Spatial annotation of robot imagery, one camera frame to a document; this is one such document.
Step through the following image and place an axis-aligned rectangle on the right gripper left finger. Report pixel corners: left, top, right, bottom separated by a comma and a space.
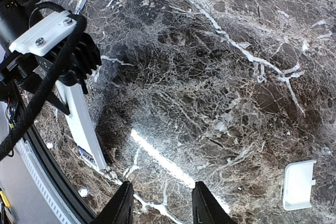
90, 181, 134, 224

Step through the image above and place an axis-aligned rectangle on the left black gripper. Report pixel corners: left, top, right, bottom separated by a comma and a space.
1, 51, 70, 115

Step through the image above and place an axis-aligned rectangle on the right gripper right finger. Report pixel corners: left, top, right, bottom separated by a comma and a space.
192, 181, 235, 224

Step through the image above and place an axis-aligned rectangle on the white remote control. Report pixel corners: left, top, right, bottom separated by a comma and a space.
56, 81, 107, 171

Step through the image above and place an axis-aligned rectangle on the white battery cover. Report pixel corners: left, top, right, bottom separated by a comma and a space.
282, 159, 317, 211

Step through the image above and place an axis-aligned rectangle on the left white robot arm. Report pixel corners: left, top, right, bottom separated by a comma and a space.
1, 0, 66, 119

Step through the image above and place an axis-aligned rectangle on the clear test screwdriver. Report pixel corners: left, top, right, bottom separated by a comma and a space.
74, 0, 87, 15

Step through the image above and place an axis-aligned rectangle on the white slotted cable duct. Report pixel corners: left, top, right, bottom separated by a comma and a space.
16, 139, 80, 223

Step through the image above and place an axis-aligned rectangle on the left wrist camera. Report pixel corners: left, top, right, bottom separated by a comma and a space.
9, 10, 102, 95

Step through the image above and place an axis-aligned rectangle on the black braided cable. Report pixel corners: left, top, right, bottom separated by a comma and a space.
0, 0, 88, 161

